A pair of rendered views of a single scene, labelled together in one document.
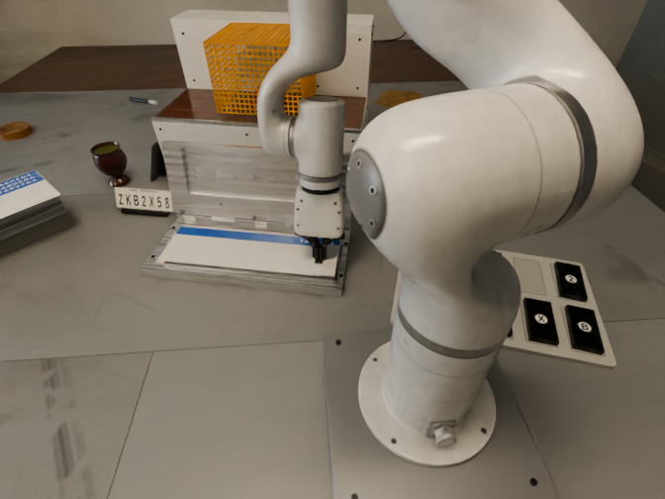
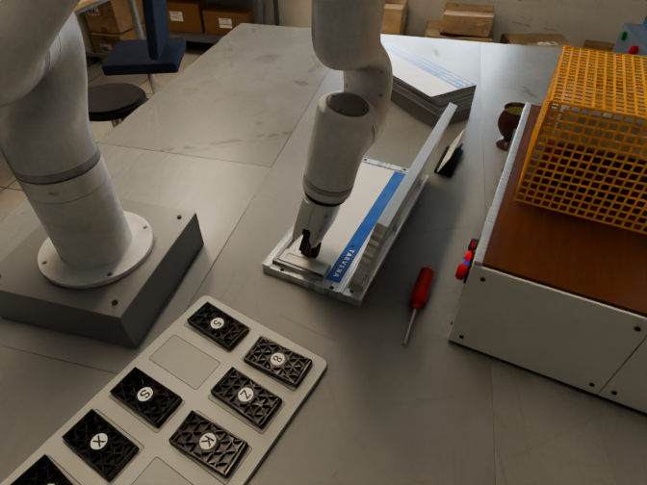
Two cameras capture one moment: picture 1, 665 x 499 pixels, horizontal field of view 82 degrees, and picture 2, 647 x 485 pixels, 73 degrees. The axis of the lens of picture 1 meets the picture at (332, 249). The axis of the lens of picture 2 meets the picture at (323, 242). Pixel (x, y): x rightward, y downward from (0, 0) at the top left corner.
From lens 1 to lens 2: 0.99 m
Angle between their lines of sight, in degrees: 73
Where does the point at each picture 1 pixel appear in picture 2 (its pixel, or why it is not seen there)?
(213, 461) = (175, 187)
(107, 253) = (387, 145)
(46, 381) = (274, 133)
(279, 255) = (333, 230)
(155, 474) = (187, 168)
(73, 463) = (215, 145)
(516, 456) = (16, 276)
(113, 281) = not seen: hidden behind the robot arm
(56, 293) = not seen: hidden behind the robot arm
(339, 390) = (142, 209)
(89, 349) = (290, 144)
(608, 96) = not seen: outside the picture
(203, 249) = (365, 185)
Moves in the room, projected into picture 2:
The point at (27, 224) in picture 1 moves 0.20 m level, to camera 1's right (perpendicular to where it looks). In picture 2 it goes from (419, 101) to (407, 133)
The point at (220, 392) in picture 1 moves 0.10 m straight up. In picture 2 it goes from (218, 191) to (210, 156)
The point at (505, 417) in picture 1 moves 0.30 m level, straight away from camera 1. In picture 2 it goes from (39, 286) to (43, 456)
